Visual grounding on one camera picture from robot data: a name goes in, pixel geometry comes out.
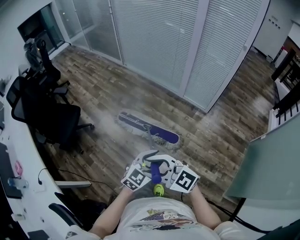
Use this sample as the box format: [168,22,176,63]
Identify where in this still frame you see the dark glass door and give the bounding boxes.
[17,3,66,55]

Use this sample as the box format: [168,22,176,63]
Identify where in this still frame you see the grey desk leg beam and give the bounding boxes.
[55,180,92,189]

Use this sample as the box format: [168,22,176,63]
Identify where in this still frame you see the person's right forearm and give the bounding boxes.
[187,187,223,231]

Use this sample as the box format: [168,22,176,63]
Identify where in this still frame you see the black table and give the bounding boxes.
[271,46,300,82]

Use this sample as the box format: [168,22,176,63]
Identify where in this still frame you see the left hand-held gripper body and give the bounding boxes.
[120,157,153,192]

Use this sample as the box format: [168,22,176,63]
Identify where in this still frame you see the tall black office chair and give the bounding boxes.
[22,38,71,105]

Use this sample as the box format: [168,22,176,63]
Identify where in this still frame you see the black mesh office chair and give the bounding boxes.
[6,75,95,151]

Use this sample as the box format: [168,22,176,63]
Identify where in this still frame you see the person in white t-shirt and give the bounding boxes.
[62,196,260,240]

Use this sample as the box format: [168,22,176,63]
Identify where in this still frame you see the black laptop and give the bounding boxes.
[0,142,22,200]

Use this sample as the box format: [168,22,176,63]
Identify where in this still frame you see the black flat device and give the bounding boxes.
[27,229,49,240]

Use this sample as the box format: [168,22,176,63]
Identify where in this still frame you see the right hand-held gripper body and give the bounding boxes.
[164,159,201,194]

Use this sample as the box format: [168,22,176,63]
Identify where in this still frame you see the blue handled mop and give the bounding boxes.
[114,111,185,185]

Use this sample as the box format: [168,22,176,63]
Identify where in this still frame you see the thick black cable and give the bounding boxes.
[205,198,283,235]

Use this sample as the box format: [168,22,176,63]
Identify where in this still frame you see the narrow white venetian blind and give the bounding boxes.
[183,0,263,110]

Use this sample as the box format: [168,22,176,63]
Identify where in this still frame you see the person's left forearm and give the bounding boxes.
[88,187,135,239]

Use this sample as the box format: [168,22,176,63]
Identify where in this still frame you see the long white desk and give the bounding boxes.
[0,63,64,240]

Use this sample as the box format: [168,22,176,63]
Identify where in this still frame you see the neon yellow shoe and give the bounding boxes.
[153,183,166,196]

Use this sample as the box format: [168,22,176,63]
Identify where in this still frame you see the wide white venetian blind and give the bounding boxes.
[109,0,200,89]

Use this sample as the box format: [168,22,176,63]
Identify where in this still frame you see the clear plastic bottle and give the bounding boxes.
[7,177,29,190]

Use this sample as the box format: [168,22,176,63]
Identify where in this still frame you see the black chair with armrest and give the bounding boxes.
[48,201,110,235]

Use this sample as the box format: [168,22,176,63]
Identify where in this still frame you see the black earphone cable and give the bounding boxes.
[37,167,50,186]

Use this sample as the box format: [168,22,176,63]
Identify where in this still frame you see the black slatted rack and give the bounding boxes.
[272,88,300,124]

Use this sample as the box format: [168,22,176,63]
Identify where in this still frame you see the grey jacket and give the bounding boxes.
[23,37,44,72]

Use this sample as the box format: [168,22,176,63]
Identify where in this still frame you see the frosted glass board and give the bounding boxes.
[223,114,300,207]

